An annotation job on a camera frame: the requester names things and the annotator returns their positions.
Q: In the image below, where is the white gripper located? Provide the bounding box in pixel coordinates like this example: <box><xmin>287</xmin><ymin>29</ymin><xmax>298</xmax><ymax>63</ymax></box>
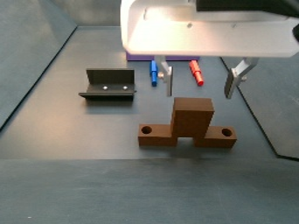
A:
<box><xmin>120</xmin><ymin>0</ymin><xmax>299</xmax><ymax>99</ymax></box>

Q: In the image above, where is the brown T-shaped block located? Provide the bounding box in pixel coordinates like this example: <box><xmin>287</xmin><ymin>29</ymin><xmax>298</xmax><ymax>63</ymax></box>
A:
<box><xmin>138</xmin><ymin>97</ymin><xmax>238</xmax><ymax>148</ymax></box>

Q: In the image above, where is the purple base board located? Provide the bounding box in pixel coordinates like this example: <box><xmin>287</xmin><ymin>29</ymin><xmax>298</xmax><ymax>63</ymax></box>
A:
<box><xmin>126</xmin><ymin>52</ymin><xmax>200</xmax><ymax>61</ymax></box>

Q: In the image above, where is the red peg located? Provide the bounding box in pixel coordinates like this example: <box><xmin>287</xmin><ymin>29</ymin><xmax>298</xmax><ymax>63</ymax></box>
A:
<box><xmin>190</xmin><ymin>59</ymin><xmax>204</xmax><ymax>86</ymax></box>

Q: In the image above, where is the blue peg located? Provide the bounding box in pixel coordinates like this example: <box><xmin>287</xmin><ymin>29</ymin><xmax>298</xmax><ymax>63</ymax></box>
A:
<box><xmin>150</xmin><ymin>60</ymin><xmax>158</xmax><ymax>87</ymax></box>

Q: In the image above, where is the black angle bracket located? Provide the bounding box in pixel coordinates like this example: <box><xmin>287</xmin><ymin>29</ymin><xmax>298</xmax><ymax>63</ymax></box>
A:
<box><xmin>79</xmin><ymin>68</ymin><xmax>136</xmax><ymax>101</ymax></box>

